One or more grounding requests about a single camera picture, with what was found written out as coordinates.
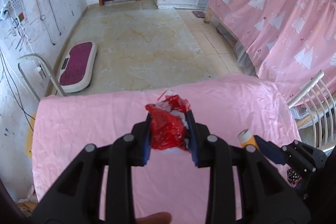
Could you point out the purple vibration plate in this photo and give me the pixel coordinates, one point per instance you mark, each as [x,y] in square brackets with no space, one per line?
[76,66]

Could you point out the yellow tube white cap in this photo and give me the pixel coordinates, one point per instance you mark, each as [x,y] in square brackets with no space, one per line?
[245,138]

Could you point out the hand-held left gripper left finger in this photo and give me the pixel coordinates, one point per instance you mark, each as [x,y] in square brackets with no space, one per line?
[147,145]

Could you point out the white plastic bag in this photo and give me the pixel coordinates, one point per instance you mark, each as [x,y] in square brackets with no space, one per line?
[27,195]

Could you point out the pink tree print curtain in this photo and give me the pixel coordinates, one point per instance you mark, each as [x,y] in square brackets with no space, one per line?
[275,16]

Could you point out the floor scale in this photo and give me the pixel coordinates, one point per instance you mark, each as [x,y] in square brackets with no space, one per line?
[198,14]

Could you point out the red printed snack packet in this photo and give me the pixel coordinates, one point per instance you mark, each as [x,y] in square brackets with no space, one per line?
[168,129]

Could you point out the white plug adapter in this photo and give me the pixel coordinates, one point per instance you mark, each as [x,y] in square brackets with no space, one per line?
[4,14]

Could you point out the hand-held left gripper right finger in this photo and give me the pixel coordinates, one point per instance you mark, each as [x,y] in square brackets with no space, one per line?
[193,140]

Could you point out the white metal chair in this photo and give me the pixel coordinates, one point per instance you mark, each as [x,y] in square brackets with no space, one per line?
[315,108]

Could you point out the white chair frame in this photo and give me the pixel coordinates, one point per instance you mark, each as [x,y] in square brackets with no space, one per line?
[51,74]

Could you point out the person's left hand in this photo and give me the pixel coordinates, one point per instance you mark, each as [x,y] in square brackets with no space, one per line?
[155,218]

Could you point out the pink bed sheet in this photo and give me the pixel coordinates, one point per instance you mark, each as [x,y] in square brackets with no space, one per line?
[78,121]

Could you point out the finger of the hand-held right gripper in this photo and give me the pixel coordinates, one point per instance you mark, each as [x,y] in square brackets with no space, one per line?
[269,150]

